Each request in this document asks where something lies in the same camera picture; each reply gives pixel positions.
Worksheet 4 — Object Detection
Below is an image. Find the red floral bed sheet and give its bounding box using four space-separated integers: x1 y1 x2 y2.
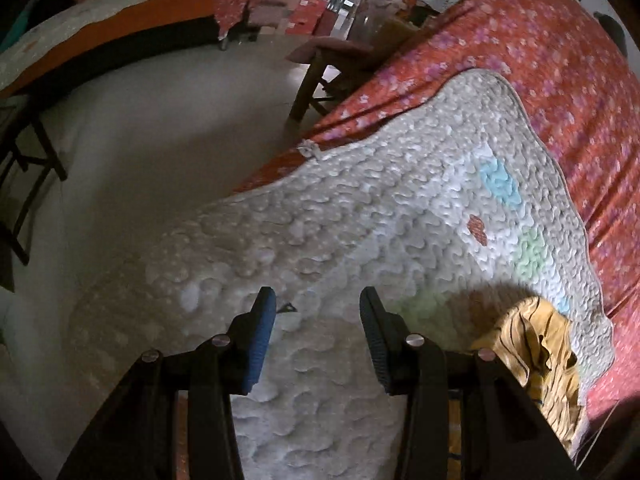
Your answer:
235 0 640 441

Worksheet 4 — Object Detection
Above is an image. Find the yellow striped small garment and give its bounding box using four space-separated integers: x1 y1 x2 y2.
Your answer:
446 297 587 461

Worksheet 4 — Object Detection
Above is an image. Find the white quilted blanket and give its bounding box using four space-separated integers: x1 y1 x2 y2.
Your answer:
67 69 615 480

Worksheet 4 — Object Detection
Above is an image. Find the wooden stool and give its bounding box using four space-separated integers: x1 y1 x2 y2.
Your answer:
286 37 386 122

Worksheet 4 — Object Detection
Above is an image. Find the dark wooden chair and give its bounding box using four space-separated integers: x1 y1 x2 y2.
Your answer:
0 95 68 293

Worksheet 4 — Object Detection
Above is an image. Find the orange and white quilted bed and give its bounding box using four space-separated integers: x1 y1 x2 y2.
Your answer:
0 0 223 98

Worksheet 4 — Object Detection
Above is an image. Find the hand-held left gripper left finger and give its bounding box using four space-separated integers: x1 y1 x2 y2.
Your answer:
57 286 277 480

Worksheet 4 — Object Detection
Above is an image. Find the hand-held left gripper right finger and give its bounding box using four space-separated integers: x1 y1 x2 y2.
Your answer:
360 286 581 480

